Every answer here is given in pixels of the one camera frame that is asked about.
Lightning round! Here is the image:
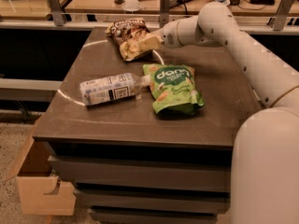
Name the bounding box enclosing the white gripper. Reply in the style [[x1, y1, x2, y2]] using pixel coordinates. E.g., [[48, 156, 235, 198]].
[[137, 21, 181, 53]]

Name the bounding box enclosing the brown chip bag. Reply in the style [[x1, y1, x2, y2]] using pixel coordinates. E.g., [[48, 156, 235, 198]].
[[106, 18, 153, 62]]

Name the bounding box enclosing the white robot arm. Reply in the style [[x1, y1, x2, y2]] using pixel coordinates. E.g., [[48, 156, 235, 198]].
[[153, 2, 299, 224]]

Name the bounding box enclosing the green snack bag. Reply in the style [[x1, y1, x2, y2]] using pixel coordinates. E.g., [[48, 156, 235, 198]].
[[143, 63, 205, 115]]

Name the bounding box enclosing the clear plastic water bottle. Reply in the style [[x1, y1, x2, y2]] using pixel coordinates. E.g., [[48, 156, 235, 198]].
[[79, 73, 150, 105]]

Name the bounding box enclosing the clear plastic lid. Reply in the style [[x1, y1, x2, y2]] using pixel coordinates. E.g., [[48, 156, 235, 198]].
[[121, 0, 142, 12]]

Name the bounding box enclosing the grey drawer cabinet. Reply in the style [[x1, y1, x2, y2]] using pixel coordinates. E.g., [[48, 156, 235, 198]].
[[34, 28, 260, 224]]

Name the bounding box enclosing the open wooden drawer box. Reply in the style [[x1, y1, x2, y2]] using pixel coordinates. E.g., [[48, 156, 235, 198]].
[[5, 119, 76, 216]]

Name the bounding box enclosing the grey metal bracket middle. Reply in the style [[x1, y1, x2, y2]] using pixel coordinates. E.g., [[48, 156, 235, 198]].
[[159, 0, 170, 28]]

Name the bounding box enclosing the grey metal bracket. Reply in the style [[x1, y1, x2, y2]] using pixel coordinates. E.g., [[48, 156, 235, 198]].
[[47, 0, 66, 26], [159, 0, 170, 28], [270, 0, 295, 31]]

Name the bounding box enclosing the grey metal bracket left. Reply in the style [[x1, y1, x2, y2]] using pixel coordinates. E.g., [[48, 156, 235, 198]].
[[47, 0, 66, 26]]

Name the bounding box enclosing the grey metal bracket right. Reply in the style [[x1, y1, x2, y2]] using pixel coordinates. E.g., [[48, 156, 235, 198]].
[[270, 0, 295, 31]]

